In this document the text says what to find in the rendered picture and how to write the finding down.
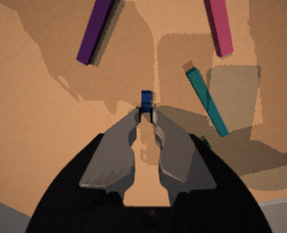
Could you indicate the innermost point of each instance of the pink rod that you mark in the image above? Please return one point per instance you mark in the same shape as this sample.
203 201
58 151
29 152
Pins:
219 26

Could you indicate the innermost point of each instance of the purple rod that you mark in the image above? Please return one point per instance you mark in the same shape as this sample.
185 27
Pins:
98 20

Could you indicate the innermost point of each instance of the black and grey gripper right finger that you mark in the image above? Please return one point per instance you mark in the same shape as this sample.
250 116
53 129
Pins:
186 164

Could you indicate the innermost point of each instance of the turquoise rod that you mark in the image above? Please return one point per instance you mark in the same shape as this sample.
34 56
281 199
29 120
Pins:
206 100

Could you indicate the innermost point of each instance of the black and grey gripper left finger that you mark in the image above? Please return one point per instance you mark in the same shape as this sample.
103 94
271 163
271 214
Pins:
105 164

